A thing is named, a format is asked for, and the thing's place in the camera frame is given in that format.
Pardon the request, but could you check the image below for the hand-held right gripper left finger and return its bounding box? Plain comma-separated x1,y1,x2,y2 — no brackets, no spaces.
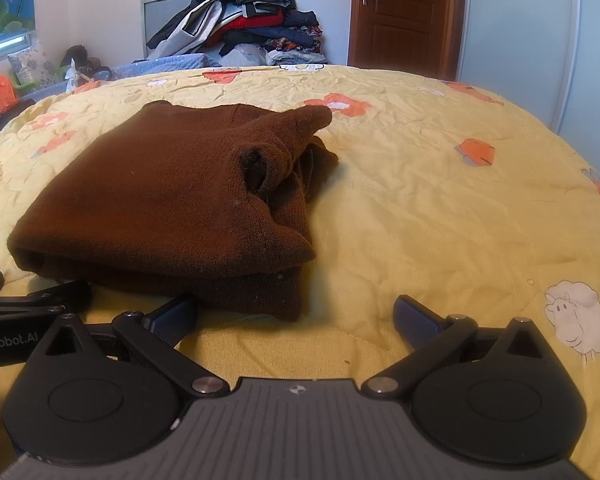
42,294,231,402

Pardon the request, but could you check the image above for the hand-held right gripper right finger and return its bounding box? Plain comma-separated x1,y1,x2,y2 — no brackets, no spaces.
361,295,547,402

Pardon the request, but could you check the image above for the brown knitted sweater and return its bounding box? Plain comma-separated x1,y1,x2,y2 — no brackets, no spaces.
7,100,340,323

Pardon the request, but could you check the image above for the pile of clothes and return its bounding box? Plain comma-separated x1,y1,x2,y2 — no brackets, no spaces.
147,0,328,68

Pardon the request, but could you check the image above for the yellow printed quilt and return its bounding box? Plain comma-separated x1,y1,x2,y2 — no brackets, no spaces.
0,62,600,467

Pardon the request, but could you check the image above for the green plastic chair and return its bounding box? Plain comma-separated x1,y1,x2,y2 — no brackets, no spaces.
9,71,67,98

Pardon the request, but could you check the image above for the floral pillow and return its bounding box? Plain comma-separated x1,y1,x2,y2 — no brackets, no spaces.
7,42,63,92

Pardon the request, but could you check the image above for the white crumpled paper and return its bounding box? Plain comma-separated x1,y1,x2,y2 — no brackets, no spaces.
62,59,92,94

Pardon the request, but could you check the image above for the dark bag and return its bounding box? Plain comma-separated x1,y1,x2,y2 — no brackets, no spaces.
60,45,113,82

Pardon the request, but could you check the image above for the blue quilted blanket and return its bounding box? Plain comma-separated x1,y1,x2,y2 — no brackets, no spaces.
95,52,224,82

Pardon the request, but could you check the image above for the grey framed panel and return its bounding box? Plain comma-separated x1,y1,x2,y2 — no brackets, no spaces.
140,0,212,59

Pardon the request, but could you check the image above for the brown wooden door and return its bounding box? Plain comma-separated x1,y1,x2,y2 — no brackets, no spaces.
347,0,468,82

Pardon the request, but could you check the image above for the frosted glass wardrobe door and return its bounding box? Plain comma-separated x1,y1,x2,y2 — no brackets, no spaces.
455,0,600,137

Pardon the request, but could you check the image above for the window frame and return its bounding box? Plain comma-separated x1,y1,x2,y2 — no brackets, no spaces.
0,30,34,64

